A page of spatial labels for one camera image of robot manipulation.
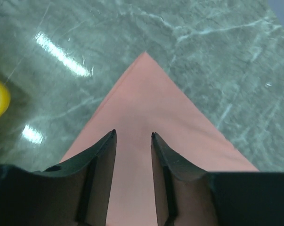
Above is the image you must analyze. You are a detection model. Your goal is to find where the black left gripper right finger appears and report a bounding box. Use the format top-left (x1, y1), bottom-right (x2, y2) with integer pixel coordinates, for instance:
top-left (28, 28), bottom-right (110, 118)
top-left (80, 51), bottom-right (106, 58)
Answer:
top-left (151, 133), bottom-right (284, 226)

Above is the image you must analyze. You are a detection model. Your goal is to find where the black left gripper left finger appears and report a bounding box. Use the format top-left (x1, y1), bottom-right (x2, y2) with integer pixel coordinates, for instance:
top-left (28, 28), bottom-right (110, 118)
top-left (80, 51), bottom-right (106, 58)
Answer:
top-left (0, 130), bottom-right (117, 226)

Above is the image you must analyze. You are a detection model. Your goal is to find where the pink t shirt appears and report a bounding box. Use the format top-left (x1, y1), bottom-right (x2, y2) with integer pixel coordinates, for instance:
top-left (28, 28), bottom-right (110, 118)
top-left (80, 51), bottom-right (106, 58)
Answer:
top-left (63, 53), bottom-right (256, 226)

